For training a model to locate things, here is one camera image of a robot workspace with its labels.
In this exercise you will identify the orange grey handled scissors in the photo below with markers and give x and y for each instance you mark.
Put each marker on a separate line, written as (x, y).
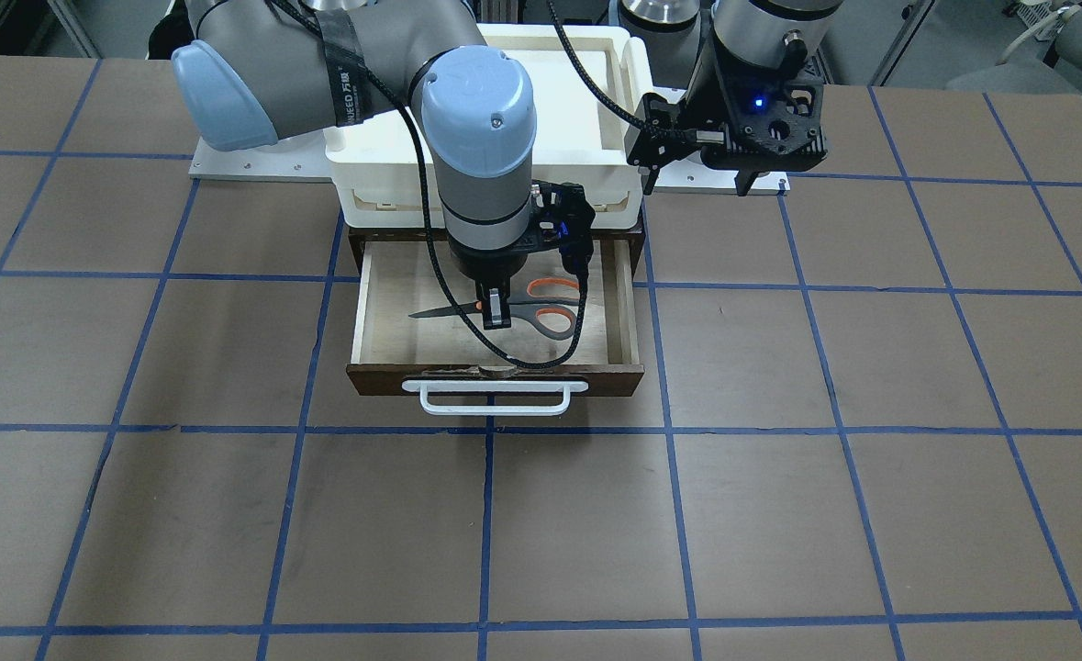
(526, 305)

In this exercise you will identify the white plastic storage box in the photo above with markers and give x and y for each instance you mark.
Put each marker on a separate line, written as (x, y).
(578, 139)

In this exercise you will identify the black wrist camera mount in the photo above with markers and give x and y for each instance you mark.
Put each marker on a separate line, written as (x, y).
(658, 141)
(561, 220)

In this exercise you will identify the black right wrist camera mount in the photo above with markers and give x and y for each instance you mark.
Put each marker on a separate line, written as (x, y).
(561, 220)

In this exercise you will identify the open wooden drawer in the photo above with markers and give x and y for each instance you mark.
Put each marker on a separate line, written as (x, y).
(392, 344)

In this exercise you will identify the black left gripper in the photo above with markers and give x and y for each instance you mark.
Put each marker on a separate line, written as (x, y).
(704, 112)

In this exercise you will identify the white drawer handle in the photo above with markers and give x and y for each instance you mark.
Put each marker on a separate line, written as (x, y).
(428, 390)

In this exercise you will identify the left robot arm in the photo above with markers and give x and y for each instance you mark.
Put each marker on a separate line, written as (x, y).
(764, 33)

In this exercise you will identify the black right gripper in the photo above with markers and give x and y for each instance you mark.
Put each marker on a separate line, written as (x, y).
(485, 265)

